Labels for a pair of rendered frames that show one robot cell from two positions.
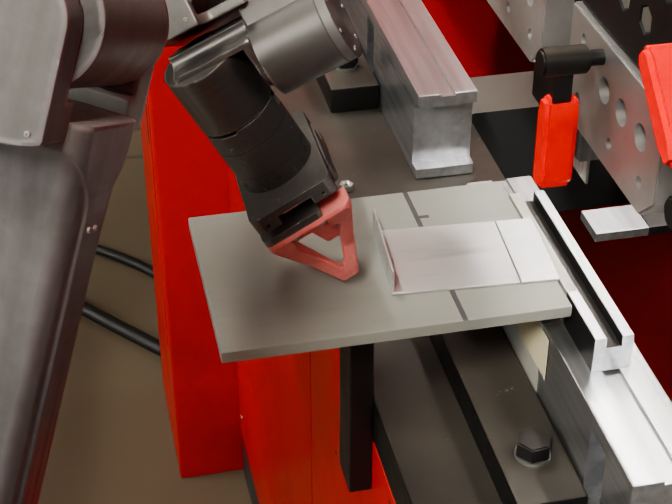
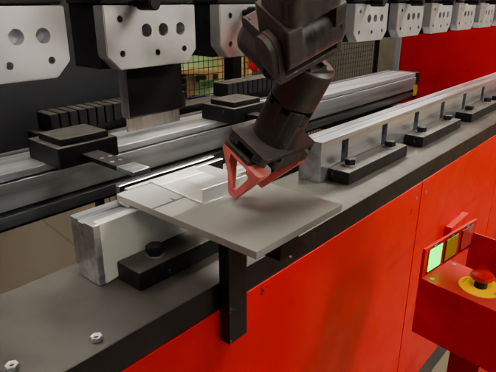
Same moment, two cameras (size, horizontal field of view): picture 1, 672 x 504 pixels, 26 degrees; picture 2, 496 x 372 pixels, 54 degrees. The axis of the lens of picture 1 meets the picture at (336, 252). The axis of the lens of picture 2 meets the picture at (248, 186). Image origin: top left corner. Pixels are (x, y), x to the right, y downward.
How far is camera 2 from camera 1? 142 cm
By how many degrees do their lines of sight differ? 105
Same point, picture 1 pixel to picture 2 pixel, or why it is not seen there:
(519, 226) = (159, 180)
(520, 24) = (173, 50)
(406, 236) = (197, 195)
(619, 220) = (133, 165)
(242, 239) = (254, 229)
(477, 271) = (207, 178)
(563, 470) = not seen: hidden behind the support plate
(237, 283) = (291, 218)
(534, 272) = (193, 171)
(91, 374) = not seen: outside the picture
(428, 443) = not seen: hidden behind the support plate
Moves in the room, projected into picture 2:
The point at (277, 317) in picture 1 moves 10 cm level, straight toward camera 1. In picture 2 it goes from (300, 202) to (348, 186)
